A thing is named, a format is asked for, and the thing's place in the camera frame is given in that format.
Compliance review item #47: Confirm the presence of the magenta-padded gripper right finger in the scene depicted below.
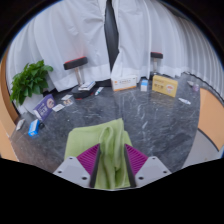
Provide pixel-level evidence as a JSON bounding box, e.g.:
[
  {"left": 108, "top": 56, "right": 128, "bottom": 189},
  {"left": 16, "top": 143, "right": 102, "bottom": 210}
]
[{"left": 123, "top": 143, "right": 172, "bottom": 189}]

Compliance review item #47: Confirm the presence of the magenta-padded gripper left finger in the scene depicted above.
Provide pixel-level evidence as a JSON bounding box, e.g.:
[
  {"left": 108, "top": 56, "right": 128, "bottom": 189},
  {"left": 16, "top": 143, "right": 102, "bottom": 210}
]
[{"left": 52, "top": 143, "right": 101, "bottom": 189}]

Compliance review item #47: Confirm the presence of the light green towel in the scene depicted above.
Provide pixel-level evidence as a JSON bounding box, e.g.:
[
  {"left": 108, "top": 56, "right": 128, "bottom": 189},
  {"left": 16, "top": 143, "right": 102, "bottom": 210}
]
[{"left": 63, "top": 117, "right": 134, "bottom": 190}]

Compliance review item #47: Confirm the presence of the white card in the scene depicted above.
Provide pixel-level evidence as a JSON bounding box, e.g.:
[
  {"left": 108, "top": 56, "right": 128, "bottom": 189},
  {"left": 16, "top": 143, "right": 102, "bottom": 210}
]
[{"left": 51, "top": 103, "right": 66, "bottom": 113}]

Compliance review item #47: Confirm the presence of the purple cardboard box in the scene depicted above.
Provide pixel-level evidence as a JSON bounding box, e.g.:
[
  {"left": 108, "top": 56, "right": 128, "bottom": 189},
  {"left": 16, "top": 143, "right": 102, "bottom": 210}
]
[{"left": 32, "top": 93, "right": 56, "bottom": 122}]

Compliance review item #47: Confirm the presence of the small white and blue tube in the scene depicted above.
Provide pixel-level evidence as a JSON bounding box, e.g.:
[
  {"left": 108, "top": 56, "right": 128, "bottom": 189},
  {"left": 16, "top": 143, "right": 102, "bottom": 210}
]
[{"left": 94, "top": 86, "right": 105, "bottom": 96}]

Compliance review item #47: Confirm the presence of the small white and blue box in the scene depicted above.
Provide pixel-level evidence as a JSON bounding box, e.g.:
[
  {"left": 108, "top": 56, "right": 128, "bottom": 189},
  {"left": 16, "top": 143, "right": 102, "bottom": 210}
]
[{"left": 140, "top": 79, "right": 149, "bottom": 92}]

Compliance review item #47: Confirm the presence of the white booklet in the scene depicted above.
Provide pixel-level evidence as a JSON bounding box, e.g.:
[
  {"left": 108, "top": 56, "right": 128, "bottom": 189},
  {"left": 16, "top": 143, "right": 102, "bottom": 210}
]
[{"left": 78, "top": 80, "right": 97, "bottom": 92}]

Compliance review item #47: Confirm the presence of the yellow cardboard box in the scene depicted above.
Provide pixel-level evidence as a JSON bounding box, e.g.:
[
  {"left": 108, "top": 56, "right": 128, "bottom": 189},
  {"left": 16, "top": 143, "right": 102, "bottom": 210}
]
[{"left": 151, "top": 74, "right": 179, "bottom": 98}]

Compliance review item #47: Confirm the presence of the white and orange box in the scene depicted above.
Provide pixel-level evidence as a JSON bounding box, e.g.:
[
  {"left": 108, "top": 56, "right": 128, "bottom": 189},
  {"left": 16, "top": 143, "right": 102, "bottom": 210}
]
[{"left": 110, "top": 74, "right": 138, "bottom": 92}]

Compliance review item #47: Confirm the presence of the green potted plant, white pot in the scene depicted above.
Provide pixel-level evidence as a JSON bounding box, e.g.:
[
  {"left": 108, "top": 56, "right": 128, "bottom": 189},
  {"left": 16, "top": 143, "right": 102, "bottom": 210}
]
[{"left": 9, "top": 59, "right": 54, "bottom": 114}]

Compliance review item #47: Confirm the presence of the black and red bar stool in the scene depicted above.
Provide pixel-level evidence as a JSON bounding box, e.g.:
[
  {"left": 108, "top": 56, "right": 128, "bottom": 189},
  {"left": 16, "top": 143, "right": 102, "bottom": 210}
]
[
  {"left": 63, "top": 56, "right": 96, "bottom": 100},
  {"left": 148, "top": 51, "right": 164, "bottom": 80}
]

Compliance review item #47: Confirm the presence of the white curtain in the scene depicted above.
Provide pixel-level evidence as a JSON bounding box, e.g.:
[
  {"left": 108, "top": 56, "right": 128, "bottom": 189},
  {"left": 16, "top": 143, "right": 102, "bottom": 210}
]
[
  {"left": 111, "top": 0, "right": 224, "bottom": 98},
  {"left": 6, "top": 0, "right": 111, "bottom": 93}
]

